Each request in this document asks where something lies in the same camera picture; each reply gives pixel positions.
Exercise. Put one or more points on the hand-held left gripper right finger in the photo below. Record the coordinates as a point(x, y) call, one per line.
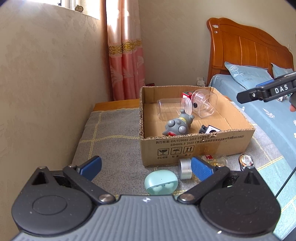
point(201, 168)

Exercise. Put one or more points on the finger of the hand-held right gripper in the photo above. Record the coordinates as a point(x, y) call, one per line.
point(266, 83)
point(247, 96)

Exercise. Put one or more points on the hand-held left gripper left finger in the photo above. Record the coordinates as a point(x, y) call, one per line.
point(91, 165)

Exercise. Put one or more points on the brown cardboard box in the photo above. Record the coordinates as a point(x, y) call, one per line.
point(196, 148)

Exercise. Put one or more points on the clear round container red label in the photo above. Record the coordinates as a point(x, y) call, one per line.
point(205, 104)

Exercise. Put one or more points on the mint green earbud case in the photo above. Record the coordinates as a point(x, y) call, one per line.
point(159, 180)

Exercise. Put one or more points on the grey cat figurine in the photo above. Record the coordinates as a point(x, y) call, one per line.
point(178, 126)

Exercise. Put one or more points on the red toy train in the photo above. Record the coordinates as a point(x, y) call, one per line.
point(186, 95)

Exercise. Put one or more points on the clear plastic jar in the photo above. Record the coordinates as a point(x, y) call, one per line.
point(171, 109)

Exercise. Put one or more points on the person's right hand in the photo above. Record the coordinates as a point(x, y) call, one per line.
point(293, 105)

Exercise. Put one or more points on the silver round tin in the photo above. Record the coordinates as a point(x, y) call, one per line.
point(185, 169)

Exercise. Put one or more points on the blue floral pillow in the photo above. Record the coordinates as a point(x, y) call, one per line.
point(247, 74)
point(279, 70)

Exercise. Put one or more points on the bed with blue floral sheet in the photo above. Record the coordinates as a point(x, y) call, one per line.
point(261, 115)

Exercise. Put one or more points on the wooden headboard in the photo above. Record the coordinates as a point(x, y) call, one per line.
point(242, 51)

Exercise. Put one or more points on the pink curtain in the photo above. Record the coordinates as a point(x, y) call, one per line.
point(124, 58)

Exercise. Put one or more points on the small table clock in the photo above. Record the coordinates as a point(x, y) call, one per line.
point(79, 8)

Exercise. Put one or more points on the white wall socket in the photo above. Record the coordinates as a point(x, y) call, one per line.
point(200, 81)

